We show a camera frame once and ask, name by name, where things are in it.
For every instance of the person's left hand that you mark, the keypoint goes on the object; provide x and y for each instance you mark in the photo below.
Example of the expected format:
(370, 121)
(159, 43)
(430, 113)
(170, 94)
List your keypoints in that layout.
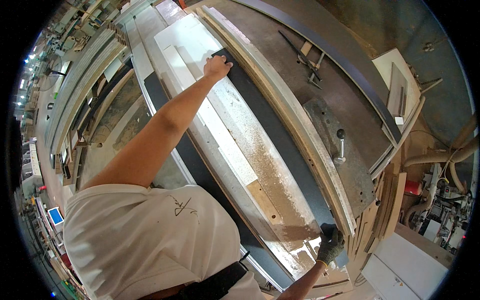
(216, 68)

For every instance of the grey metal plate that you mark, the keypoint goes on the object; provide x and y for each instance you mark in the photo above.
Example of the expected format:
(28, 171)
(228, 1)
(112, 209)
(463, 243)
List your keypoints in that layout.
(345, 161)

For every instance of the metal lever with black knob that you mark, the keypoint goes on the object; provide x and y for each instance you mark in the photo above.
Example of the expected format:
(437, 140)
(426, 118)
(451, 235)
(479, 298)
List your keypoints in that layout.
(341, 148)

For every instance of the long dark panel strip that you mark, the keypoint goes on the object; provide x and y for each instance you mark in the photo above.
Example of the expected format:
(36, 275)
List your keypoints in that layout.
(277, 138)

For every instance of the metal clamp bracket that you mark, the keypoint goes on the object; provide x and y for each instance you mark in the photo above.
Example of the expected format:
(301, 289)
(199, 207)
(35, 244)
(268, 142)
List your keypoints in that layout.
(314, 71)

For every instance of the long dark curved edge strip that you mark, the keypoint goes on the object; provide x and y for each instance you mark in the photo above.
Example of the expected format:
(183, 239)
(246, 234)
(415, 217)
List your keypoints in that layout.
(348, 56)

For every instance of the white cabinet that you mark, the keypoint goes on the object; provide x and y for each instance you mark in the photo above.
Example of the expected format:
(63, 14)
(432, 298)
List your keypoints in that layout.
(401, 266)

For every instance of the large white board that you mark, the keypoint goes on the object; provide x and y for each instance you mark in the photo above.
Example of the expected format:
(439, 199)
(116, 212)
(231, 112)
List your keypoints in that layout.
(180, 33)

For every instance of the thin black bar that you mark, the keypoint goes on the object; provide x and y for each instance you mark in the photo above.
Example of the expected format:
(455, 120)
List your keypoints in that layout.
(300, 54)

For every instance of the red canister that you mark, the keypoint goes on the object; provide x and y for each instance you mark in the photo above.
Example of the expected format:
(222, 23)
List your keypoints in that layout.
(413, 187)

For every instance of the wooden offcut with hole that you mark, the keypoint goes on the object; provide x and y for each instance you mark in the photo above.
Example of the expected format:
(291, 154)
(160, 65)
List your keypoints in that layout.
(264, 202)

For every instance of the person's body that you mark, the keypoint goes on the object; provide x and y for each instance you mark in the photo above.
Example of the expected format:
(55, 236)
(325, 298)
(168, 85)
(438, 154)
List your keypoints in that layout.
(150, 240)

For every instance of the stacks of long panels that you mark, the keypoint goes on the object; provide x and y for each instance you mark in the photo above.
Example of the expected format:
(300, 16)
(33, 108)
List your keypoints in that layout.
(82, 86)

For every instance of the white board with grey panels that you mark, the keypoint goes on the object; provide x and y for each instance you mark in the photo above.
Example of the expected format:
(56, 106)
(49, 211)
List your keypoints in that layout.
(397, 86)

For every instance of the stack of wooden boards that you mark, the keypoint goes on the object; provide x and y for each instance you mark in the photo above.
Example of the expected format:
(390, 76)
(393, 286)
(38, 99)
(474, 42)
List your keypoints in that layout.
(378, 213)

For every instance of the blue screen monitor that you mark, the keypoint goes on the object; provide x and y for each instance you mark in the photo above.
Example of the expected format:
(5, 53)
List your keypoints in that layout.
(56, 216)

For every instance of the person's right hand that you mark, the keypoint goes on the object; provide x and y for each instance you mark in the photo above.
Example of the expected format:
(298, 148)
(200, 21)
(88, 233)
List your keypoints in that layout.
(330, 243)

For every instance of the long white board strip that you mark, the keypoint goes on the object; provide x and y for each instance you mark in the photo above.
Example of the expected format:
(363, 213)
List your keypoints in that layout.
(210, 120)

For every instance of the person's right fingers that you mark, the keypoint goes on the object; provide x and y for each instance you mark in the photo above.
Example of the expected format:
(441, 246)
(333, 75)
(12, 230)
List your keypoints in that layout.
(335, 234)

